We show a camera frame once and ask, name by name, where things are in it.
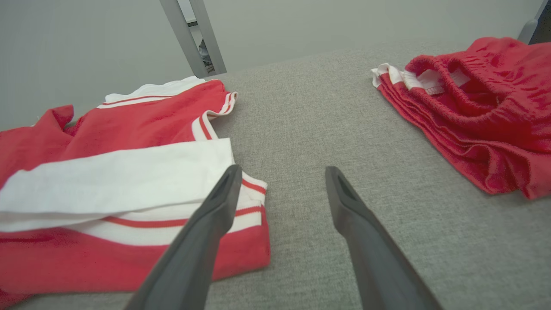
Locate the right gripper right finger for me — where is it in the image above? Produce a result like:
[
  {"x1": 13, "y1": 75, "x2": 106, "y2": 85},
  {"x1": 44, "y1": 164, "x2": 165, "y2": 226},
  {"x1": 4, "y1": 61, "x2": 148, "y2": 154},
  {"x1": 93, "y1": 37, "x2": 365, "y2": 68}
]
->
[{"x1": 325, "y1": 166, "x2": 444, "y2": 310}]

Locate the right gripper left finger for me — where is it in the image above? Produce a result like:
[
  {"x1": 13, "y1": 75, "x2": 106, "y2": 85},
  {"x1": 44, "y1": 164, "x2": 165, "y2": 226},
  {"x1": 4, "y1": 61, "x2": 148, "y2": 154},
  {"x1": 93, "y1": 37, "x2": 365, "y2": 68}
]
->
[{"x1": 124, "y1": 164, "x2": 243, "y2": 310}]

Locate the red basketball jersey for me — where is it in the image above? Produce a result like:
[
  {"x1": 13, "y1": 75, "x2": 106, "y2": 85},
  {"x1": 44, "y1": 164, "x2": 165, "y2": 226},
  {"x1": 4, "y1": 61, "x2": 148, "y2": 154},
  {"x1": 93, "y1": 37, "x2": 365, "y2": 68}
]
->
[{"x1": 0, "y1": 76, "x2": 272, "y2": 308}]

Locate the red shorts white waistband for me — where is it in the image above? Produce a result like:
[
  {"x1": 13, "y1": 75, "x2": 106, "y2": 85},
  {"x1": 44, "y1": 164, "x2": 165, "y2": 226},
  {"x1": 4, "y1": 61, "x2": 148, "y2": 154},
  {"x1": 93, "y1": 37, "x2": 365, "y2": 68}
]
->
[{"x1": 371, "y1": 37, "x2": 551, "y2": 201}]

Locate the grey metal stand frame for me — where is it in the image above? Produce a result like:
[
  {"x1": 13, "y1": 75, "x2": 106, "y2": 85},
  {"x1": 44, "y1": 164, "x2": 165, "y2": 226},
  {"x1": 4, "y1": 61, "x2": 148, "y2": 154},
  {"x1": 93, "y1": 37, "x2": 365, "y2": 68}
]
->
[{"x1": 159, "y1": 0, "x2": 227, "y2": 79}]

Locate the grey metal post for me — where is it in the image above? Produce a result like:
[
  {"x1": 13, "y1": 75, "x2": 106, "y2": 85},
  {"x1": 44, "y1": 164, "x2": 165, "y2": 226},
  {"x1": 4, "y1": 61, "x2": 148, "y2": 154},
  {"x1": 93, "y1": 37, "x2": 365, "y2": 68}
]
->
[{"x1": 518, "y1": 0, "x2": 551, "y2": 45}]

